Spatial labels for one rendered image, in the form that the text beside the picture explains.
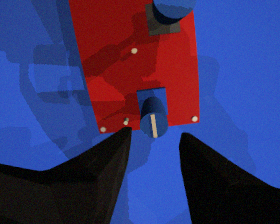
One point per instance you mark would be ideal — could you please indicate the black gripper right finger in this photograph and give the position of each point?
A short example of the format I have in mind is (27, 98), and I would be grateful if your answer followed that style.
(219, 192)

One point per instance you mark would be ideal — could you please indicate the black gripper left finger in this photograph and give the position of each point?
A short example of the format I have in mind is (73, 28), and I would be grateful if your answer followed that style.
(82, 190)

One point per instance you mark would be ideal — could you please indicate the red circuit board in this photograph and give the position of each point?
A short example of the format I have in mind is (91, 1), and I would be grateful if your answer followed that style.
(139, 75)

